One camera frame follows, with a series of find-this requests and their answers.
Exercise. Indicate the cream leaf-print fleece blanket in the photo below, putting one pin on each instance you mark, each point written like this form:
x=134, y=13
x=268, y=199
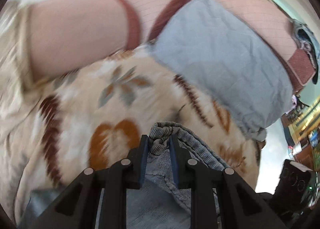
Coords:
x=51, y=130

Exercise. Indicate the pink padded headboard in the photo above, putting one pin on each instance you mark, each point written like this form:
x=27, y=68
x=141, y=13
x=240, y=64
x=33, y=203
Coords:
x=70, y=34

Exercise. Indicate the blue denim pants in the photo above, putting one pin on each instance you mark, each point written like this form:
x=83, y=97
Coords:
x=159, y=203

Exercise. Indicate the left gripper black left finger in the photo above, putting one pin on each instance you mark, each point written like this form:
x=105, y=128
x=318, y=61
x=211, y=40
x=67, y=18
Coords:
x=95, y=199

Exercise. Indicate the light blue pillow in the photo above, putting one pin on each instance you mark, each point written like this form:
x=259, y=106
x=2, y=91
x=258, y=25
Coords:
x=217, y=52

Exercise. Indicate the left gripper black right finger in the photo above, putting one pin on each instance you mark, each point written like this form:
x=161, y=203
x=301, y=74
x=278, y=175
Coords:
x=219, y=198

